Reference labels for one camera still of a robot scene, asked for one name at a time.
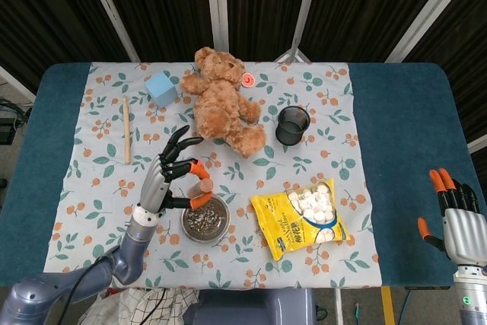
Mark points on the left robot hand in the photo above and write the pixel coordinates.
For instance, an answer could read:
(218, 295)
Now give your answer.
(154, 184)

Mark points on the teal table cover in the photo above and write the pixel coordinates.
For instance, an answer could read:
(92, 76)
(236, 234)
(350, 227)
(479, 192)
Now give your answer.
(399, 131)

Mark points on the floral print tablecloth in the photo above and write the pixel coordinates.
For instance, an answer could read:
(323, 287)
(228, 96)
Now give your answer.
(243, 173)

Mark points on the white partition frame post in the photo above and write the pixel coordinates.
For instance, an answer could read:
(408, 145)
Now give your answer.
(217, 5)
(430, 9)
(306, 1)
(110, 13)
(15, 83)
(479, 145)

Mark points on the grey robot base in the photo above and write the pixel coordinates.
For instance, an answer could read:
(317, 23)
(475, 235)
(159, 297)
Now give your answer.
(247, 308)

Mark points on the yellow marshmallow bag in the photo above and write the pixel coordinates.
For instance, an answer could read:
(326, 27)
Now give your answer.
(281, 222)

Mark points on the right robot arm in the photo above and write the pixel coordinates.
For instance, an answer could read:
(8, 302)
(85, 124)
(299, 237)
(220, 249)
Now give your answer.
(473, 294)

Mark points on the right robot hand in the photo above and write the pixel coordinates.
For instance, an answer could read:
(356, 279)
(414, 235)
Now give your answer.
(466, 231)

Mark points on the black electronic box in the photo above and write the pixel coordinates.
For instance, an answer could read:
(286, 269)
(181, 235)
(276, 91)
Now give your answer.
(5, 131)

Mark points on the black mesh pen holder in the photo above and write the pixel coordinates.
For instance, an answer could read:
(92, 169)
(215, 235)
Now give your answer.
(283, 134)

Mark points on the light blue cube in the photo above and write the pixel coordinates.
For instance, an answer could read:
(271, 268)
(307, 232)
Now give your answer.
(161, 89)

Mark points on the thin wooden stick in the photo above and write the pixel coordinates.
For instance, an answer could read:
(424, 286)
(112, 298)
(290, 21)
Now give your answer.
(126, 131)

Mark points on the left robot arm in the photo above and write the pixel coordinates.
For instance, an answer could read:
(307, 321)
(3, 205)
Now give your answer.
(133, 249)

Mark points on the checked white cloth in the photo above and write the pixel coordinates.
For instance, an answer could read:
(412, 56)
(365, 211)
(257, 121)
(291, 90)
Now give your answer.
(160, 306)

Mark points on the brown teddy bear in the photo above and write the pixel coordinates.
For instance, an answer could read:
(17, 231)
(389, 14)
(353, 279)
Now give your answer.
(220, 108)

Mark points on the crushed dark seeds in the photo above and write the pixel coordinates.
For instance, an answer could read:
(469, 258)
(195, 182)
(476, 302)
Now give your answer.
(209, 218)

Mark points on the stainless steel bowl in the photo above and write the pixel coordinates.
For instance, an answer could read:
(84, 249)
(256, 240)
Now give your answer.
(205, 236)

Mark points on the small wooden cylinder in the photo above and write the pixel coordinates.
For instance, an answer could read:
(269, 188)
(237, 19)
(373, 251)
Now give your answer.
(201, 187)

